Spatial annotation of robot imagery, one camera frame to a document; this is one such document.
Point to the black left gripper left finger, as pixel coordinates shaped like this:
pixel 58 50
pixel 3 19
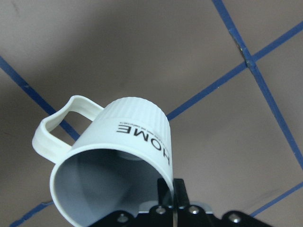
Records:
pixel 164 194

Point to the white cup grey inside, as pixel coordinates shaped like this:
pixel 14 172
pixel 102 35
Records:
pixel 114 164

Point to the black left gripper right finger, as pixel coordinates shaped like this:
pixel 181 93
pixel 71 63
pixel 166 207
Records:
pixel 181 199

